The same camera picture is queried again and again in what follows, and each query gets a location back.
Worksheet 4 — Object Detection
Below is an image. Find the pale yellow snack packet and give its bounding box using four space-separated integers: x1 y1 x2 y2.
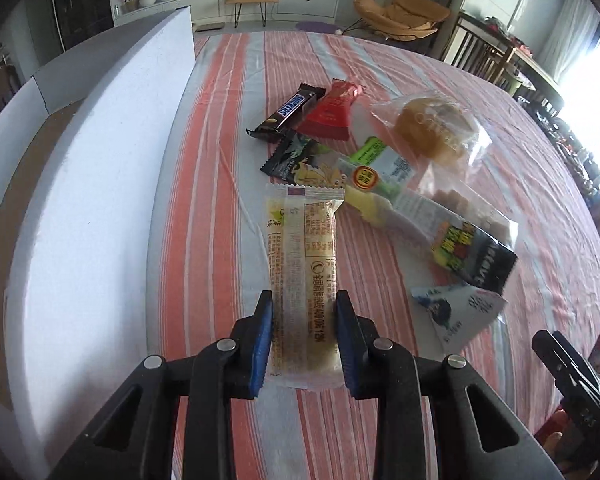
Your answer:
264 183 346 390

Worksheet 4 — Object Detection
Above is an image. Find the clear bag of brown cubes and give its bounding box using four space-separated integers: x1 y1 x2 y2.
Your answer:
420 160 521 246

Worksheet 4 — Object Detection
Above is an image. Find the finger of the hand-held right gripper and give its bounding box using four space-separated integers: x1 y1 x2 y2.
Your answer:
531 330 600 428

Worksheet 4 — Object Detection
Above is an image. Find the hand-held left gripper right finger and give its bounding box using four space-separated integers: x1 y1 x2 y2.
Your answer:
334 290 563 480

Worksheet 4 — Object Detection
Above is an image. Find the bread in clear bag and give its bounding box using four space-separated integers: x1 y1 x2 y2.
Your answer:
370 91 492 171

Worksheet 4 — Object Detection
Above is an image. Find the white foam box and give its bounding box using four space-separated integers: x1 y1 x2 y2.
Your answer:
0 6 197 461

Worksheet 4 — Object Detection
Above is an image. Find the wooden slatted chair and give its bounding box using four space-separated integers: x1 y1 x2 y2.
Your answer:
442 10 516 86

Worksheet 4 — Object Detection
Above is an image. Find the white sheer curtain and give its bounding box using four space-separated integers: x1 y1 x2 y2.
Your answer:
535 0 600 86

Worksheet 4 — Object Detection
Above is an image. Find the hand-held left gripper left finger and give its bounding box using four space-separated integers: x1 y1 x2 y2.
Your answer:
47 290 274 480

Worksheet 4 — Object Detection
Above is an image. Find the red striped tablecloth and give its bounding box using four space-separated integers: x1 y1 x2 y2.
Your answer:
97 30 600 480

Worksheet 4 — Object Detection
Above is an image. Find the white television cabinet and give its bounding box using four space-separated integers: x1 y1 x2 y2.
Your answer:
114 0 342 26

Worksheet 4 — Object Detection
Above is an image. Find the dark glass cabinet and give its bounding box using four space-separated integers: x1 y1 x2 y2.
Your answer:
50 0 115 51

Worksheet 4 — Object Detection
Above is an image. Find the orange lounge chair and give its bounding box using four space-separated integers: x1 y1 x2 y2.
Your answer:
354 0 452 43

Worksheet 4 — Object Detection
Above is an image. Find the dark brown chocolate bar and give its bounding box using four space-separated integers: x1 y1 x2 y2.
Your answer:
246 83 327 142

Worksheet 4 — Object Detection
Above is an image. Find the wooden dining table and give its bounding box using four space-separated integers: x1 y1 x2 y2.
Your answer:
500 45 566 111

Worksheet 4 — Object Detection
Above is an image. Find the red snack packet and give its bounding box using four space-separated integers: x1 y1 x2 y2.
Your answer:
296 78 368 142

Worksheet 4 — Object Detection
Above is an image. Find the black packet with green print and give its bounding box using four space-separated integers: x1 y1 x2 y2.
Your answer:
430 220 518 295

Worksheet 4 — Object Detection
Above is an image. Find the clear packet with orange sticker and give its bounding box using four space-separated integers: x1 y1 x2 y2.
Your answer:
330 157 461 256

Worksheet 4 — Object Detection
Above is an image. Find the black green cartoon snack packet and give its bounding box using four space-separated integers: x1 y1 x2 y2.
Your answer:
260 130 341 186

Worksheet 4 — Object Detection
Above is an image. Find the white blue triangular packet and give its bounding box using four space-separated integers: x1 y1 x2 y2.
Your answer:
411 282 508 353

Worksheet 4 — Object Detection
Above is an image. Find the green white snack packet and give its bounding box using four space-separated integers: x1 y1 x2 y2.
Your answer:
350 136 421 196

